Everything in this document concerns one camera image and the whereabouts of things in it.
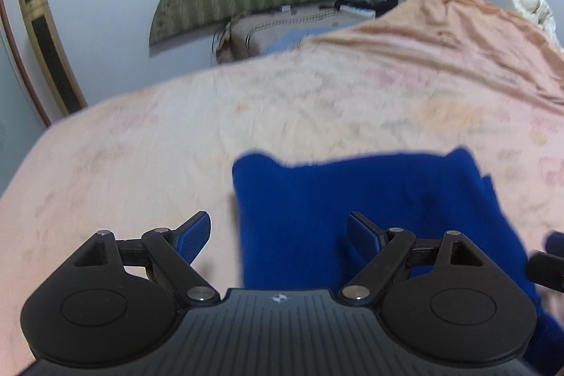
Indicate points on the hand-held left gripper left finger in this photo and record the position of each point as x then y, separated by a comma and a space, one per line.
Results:
194, 236

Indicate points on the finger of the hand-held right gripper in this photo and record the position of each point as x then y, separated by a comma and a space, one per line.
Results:
546, 268

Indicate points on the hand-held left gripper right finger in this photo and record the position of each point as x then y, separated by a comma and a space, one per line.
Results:
362, 233

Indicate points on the blue knit garment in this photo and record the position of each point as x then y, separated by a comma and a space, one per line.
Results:
308, 204

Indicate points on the pink blanket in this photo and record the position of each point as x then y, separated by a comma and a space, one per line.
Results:
176, 138

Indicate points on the beige patterned pillow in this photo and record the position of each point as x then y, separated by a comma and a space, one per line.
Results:
273, 30

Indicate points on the gold standing air conditioner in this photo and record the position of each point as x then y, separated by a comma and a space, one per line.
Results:
48, 50

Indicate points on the frosted glass sliding door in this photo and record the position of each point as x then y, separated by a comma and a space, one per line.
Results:
13, 63

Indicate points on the cream quilt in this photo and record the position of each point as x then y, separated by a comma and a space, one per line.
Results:
537, 12

